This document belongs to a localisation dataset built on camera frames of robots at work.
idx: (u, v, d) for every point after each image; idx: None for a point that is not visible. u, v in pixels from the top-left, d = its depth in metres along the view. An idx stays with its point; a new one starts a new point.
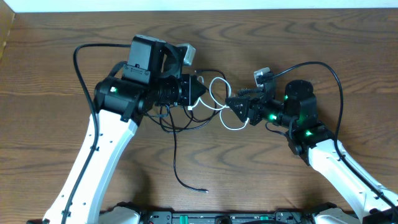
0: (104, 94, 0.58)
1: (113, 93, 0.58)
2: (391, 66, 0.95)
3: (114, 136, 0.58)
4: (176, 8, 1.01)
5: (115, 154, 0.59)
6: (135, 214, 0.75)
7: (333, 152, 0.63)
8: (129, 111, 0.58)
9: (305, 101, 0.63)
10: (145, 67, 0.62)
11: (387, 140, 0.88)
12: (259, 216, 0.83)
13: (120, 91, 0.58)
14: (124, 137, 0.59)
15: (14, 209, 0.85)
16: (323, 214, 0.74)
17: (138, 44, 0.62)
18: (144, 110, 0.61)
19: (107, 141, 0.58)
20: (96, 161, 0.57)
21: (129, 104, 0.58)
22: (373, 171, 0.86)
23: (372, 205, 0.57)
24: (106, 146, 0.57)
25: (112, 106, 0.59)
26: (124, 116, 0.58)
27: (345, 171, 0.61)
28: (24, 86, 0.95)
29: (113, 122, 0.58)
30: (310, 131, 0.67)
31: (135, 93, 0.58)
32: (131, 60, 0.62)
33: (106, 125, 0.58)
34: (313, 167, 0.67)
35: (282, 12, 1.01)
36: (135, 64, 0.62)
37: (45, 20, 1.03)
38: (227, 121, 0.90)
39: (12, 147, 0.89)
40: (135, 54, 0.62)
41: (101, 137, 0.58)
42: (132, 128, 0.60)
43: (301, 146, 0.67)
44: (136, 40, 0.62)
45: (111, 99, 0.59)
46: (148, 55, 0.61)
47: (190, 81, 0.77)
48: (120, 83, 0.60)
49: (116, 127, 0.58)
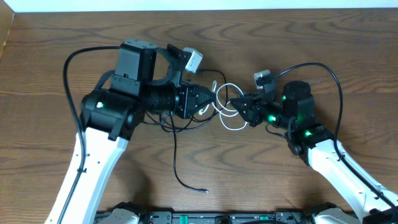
0: (91, 110, 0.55)
1: (100, 109, 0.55)
2: (391, 66, 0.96)
3: (102, 157, 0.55)
4: (176, 8, 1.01)
5: (104, 174, 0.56)
6: (134, 216, 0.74)
7: (332, 152, 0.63)
8: (116, 129, 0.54)
9: (303, 101, 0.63)
10: (134, 77, 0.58)
11: (387, 140, 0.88)
12: (259, 216, 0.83)
13: (107, 107, 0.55)
14: (112, 157, 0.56)
15: (15, 209, 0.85)
16: (323, 214, 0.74)
17: (126, 52, 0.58)
18: (134, 124, 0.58)
19: (94, 162, 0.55)
20: (84, 183, 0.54)
21: (118, 120, 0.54)
22: (373, 171, 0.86)
23: (372, 205, 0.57)
24: (94, 167, 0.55)
25: (99, 122, 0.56)
26: (111, 134, 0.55)
27: (345, 172, 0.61)
28: (24, 86, 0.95)
29: (100, 142, 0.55)
30: (310, 131, 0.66)
31: (124, 109, 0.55)
32: (119, 70, 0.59)
33: (92, 145, 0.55)
34: (313, 167, 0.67)
35: (282, 11, 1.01)
36: (124, 74, 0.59)
37: (45, 20, 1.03)
38: (227, 121, 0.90)
39: (12, 147, 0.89)
40: (124, 63, 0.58)
41: (87, 157, 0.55)
42: (121, 145, 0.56)
43: (300, 147, 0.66)
44: (124, 47, 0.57)
45: (99, 116, 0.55)
46: (138, 63, 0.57)
47: (188, 92, 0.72)
48: (107, 97, 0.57)
49: (103, 148, 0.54)
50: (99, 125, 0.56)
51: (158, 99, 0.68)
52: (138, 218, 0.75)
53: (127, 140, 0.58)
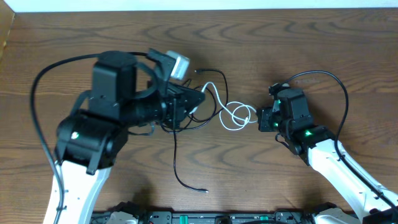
0: (66, 140, 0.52)
1: (75, 140, 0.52)
2: (391, 66, 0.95)
3: (81, 193, 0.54)
4: (176, 8, 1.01)
5: (86, 206, 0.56)
6: (131, 219, 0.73)
7: (332, 152, 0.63)
8: (94, 162, 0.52)
9: (295, 100, 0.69)
10: (112, 99, 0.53)
11: (387, 140, 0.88)
12: (259, 216, 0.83)
13: (83, 138, 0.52)
14: (92, 190, 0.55)
15: (15, 209, 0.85)
16: (322, 214, 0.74)
17: (100, 71, 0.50)
18: (114, 152, 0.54)
19: (74, 198, 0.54)
20: (65, 219, 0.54)
21: (96, 152, 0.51)
22: (373, 171, 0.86)
23: (372, 205, 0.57)
24: (73, 204, 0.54)
25: (76, 154, 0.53)
26: (89, 168, 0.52)
27: (346, 171, 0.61)
28: (24, 86, 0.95)
29: (77, 178, 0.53)
30: (309, 131, 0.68)
31: (101, 137, 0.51)
32: (95, 91, 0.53)
33: (69, 182, 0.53)
34: (313, 167, 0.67)
35: (282, 11, 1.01)
36: (99, 96, 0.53)
37: (45, 20, 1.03)
38: (227, 122, 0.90)
39: (13, 147, 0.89)
40: (99, 84, 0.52)
41: (67, 193, 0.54)
42: (101, 178, 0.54)
43: (301, 146, 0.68)
44: (97, 67, 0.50)
45: (74, 147, 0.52)
46: (114, 84, 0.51)
47: (175, 102, 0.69)
48: (83, 124, 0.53)
49: (81, 184, 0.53)
50: (76, 156, 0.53)
51: (144, 112, 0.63)
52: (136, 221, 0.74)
53: (109, 168, 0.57)
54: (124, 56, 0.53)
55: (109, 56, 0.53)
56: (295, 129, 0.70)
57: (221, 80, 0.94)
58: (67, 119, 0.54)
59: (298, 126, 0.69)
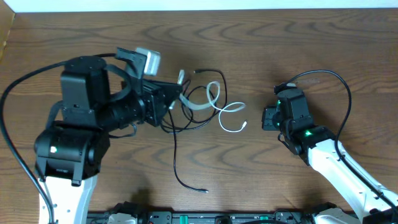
0: (46, 156, 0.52)
1: (55, 155, 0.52)
2: (391, 66, 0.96)
3: (71, 205, 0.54)
4: (176, 8, 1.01)
5: (78, 218, 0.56)
6: (131, 220, 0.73)
7: (333, 152, 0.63)
8: (78, 173, 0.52)
9: (295, 100, 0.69)
10: (86, 106, 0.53)
11: (387, 140, 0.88)
12: (259, 216, 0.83)
13: (62, 151, 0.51)
14: (81, 200, 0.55)
15: (14, 209, 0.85)
16: (322, 214, 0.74)
17: (68, 81, 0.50)
18: (97, 159, 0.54)
19: (64, 211, 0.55)
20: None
21: (78, 162, 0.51)
22: (373, 171, 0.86)
23: (372, 205, 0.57)
24: (64, 217, 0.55)
25: (58, 167, 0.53)
26: (74, 180, 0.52)
27: (345, 171, 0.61)
28: (23, 86, 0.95)
29: (64, 191, 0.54)
30: (310, 131, 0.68)
31: (81, 146, 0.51)
32: (67, 101, 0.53)
33: (58, 196, 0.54)
34: (313, 167, 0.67)
35: (282, 11, 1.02)
36: (73, 105, 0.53)
37: (45, 20, 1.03)
38: (227, 122, 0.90)
39: (12, 147, 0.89)
40: (69, 93, 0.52)
41: (56, 208, 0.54)
42: (87, 187, 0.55)
43: (301, 146, 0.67)
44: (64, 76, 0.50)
45: (56, 161, 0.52)
46: (84, 91, 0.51)
47: (153, 99, 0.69)
48: (60, 137, 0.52)
49: (69, 196, 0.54)
50: (58, 170, 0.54)
51: (122, 114, 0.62)
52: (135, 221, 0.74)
53: (94, 174, 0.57)
54: (91, 61, 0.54)
55: (75, 63, 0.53)
56: (296, 129, 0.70)
57: (221, 80, 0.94)
58: (42, 134, 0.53)
59: (297, 126, 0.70)
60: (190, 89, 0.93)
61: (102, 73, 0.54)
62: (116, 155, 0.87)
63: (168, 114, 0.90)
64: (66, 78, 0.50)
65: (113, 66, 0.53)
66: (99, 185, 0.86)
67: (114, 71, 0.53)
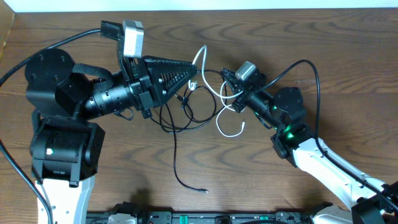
0: (42, 159, 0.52)
1: (51, 157, 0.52)
2: (391, 66, 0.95)
3: (69, 207, 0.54)
4: (177, 8, 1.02)
5: (78, 218, 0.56)
6: (130, 219, 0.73)
7: (314, 150, 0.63)
8: (76, 174, 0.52)
9: (295, 115, 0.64)
10: (64, 115, 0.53)
11: (387, 140, 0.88)
12: (259, 216, 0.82)
13: (58, 153, 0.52)
14: (80, 202, 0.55)
15: (15, 209, 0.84)
16: (320, 214, 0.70)
17: (35, 98, 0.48)
18: (93, 160, 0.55)
19: (63, 213, 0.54)
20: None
21: (74, 163, 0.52)
22: (374, 171, 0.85)
23: (359, 195, 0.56)
24: (63, 219, 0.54)
25: (56, 168, 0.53)
26: (72, 180, 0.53)
27: (329, 166, 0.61)
28: (24, 86, 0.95)
29: (63, 192, 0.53)
30: (292, 134, 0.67)
31: (78, 147, 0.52)
32: (44, 111, 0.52)
33: (56, 198, 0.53)
34: (300, 168, 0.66)
35: (282, 11, 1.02)
36: (52, 114, 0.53)
37: (45, 20, 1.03)
38: (227, 129, 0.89)
39: (13, 147, 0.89)
40: (41, 106, 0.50)
41: (55, 209, 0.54)
42: (86, 188, 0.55)
43: (286, 150, 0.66)
44: (30, 92, 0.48)
45: (52, 163, 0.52)
46: (57, 104, 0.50)
47: (135, 89, 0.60)
48: (55, 139, 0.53)
49: (68, 197, 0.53)
50: (55, 172, 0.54)
51: (105, 101, 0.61)
52: (135, 221, 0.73)
53: (92, 175, 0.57)
54: (55, 66, 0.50)
55: (37, 71, 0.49)
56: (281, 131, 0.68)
57: (221, 80, 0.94)
58: (34, 139, 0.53)
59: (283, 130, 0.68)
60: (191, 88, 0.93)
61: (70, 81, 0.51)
62: (116, 155, 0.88)
63: (168, 114, 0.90)
64: (32, 93, 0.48)
65: (82, 67, 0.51)
66: (99, 185, 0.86)
67: (83, 70, 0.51)
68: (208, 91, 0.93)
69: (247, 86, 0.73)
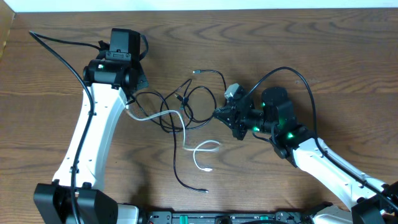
0: (94, 71, 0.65)
1: (101, 70, 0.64)
2: (391, 65, 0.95)
3: (108, 102, 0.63)
4: (177, 8, 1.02)
5: (111, 119, 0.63)
6: (134, 206, 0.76)
7: (314, 150, 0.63)
8: (117, 80, 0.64)
9: (281, 105, 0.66)
10: (126, 50, 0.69)
11: (388, 140, 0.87)
12: (259, 216, 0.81)
13: (107, 70, 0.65)
14: (116, 106, 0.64)
15: (11, 209, 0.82)
16: (320, 214, 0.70)
17: (116, 34, 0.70)
18: (131, 84, 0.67)
19: (102, 107, 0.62)
20: (96, 124, 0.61)
21: (116, 78, 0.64)
22: (375, 171, 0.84)
23: (359, 195, 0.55)
24: (102, 112, 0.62)
25: (101, 81, 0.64)
26: (114, 84, 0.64)
27: (329, 166, 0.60)
28: (24, 86, 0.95)
29: (106, 91, 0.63)
30: (292, 134, 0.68)
31: (120, 70, 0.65)
32: (113, 46, 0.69)
33: (100, 94, 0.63)
34: (300, 167, 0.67)
35: (281, 12, 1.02)
36: (116, 49, 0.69)
37: (46, 20, 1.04)
38: (202, 160, 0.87)
39: (13, 147, 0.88)
40: (115, 42, 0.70)
41: (96, 104, 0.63)
42: (122, 98, 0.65)
43: (286, 150, 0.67)
44: (115, 30, 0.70)
45: (100, 75, 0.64)
46: (129, 41, 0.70)
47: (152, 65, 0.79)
48: (105, 62, 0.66)
49: (108, 94, 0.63)
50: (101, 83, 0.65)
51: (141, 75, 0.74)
52: (138, 209, 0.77)
53: (126, 98, 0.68)
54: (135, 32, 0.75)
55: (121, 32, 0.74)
56: (278, 132, 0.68)
57: (220, 80, 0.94)
58: (90, 61, 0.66)
59: (278, 130, 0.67)
60: (191, 89, 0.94)
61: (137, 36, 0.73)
62: (117, 155, 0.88)
63: (168, 115, 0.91)
64: (116, 32, 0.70)
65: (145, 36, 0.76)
66: None
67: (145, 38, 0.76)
68: (208, 91, 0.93)
69: (237, 98, 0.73)
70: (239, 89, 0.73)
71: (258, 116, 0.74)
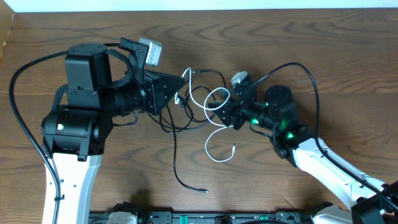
0: (53, 133, 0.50)
1: (62, 131, 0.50)
2: (391, 65, 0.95)
3: (76, 180, 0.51)
4: (178, 8, 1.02)
5: (84, 194, 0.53)
6: (132, 217, 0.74)
7: (314, 150, 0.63)
8: (84, 149, 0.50)
9: None
10: (90, 87, 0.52)
11: (387, 140, 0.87)
12: (259, 216, 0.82)
13: (69, 128, 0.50)
14: (87, 177, 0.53)
15: (14, 208, 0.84)
16: (320, 214, 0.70)
17: (70, 64, 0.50)
18: (102, 138, 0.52)
19: (71, 186, 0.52)
20: (66, 210, 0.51)
21: (82, 138, 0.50)
22: (373, 172, 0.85)
23: (359, 194, 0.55)
24: (71, 193, 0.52)
25: (64, 144, 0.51)
26: (81, 154, 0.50)
27: (329, 166, 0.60)
28: (24, 86, 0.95)
29: (71, 165, 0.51)
30: (292, 134, 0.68)
31: (86, 123, 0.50)
32: (72, 83, 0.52)
33: (64, 170, 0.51)
34: (300, 167, 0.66)
35: (281, 12, 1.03)
36: (78, 86, 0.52)
37: (46, 20, 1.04)
38: (204, 159, 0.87)
39: (12, 147, 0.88)
40: (74, 76, 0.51)
41: (62, 183, 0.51)
42: (94, 163, 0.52)
43: (286, 150, 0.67)
44: (69, 58, 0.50)
45: (61, 138, 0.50)
46: (89, 74, 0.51)
47: (153, 88, 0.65)
48: (67, 114, 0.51)
49: (74, 170, 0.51)
50: (65, 148, 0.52)
51: (124, 101, 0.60)
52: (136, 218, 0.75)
53: (99, 154, 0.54)
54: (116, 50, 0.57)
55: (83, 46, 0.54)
56: (278, 132, 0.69)
57: (221, 80, 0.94)
58: (47, 116, 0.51)
59: (280, 130, 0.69)
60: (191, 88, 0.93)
61: (104, 55, 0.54)
62: (116, 155, 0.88)
63: (168, 114, 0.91)
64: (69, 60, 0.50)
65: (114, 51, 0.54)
66: (99, 185, 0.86)
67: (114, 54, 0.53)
68: (208, 91, 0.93)
69: (244, 84, 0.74)
70: (247, 78, 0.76)
71: (259, 108, 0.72)
